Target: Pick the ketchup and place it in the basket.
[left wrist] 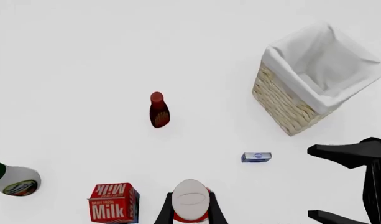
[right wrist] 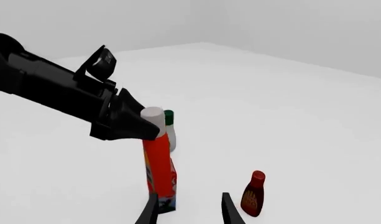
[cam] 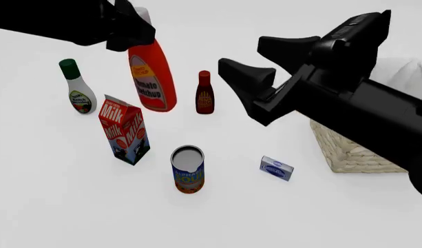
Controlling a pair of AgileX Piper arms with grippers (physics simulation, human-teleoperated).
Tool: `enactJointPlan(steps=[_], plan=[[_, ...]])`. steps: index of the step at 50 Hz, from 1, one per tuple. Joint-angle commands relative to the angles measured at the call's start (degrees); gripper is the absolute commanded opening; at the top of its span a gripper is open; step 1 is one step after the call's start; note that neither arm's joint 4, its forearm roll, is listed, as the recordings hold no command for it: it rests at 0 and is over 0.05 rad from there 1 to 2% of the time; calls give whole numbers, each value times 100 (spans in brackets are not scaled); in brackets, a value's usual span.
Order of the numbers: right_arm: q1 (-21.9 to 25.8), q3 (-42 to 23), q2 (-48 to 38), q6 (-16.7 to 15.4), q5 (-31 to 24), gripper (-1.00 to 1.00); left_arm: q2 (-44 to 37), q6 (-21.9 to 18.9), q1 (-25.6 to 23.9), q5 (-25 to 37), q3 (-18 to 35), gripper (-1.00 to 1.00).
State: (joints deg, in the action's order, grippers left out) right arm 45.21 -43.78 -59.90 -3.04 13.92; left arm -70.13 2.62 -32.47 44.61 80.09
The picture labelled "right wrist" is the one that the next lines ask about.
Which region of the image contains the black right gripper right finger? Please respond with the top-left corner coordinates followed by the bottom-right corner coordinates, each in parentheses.
top-left (222, 192), bottom-right (248, 224)

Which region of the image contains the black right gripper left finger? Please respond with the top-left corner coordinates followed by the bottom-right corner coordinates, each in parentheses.
top-left (134, 192), bottom-right (159, 224)

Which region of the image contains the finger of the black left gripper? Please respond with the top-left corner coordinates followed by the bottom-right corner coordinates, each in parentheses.
top-left (108, 88), bottom-right (161, 142)

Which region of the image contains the dark red ketchup bottle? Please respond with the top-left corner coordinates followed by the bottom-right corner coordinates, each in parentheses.
top-left (240, 170), bottom-right (267, 218)

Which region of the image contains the white bottle with green cap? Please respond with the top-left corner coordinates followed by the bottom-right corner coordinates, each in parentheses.
top-left (163, 109), bottom-right (177, 153)

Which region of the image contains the orange carton with white top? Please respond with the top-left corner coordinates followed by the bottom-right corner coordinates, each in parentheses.
top-left (140, 106), bottom-right (179, 215)

